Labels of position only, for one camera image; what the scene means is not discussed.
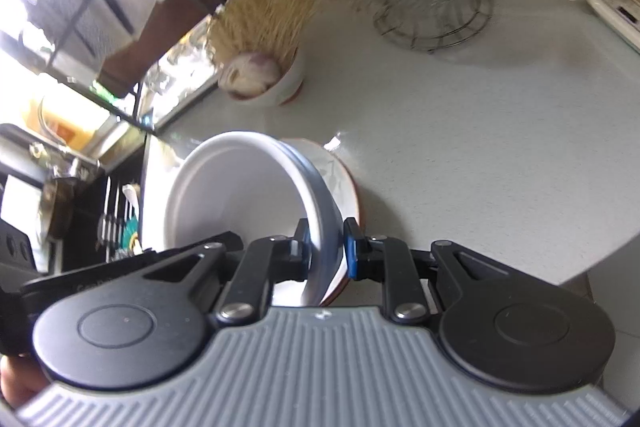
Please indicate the sink dish rack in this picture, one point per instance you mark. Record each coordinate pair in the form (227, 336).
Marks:
(101, 213)

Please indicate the white plastic bowl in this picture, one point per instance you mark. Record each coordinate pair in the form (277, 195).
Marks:
(256, 186)

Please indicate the dry noodle bundle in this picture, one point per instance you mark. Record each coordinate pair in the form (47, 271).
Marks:
(271, 27)

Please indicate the white drip tray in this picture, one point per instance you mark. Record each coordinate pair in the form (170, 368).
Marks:
(180, 74)

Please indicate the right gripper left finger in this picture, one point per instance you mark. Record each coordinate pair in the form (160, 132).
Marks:
(246, 274)

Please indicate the orange detergent bottle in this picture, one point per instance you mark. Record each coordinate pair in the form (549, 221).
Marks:
(66, 125)

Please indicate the black knife rack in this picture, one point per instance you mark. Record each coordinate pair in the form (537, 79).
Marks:
(90, 16)

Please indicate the person's left hand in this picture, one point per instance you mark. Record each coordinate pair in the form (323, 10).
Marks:
(21, 379)

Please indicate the white plastic spoon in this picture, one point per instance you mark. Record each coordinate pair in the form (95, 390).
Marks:
(131, 193)

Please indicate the white floral deep plate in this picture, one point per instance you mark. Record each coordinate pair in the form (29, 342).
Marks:
(344, 191)

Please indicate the purple onion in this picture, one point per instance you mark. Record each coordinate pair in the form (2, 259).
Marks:
(249, 75)

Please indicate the bowl with onion and noodles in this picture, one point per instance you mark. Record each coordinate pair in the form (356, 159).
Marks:
(284, 90)

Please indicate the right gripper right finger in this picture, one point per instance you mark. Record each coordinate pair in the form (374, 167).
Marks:
(417, 285)

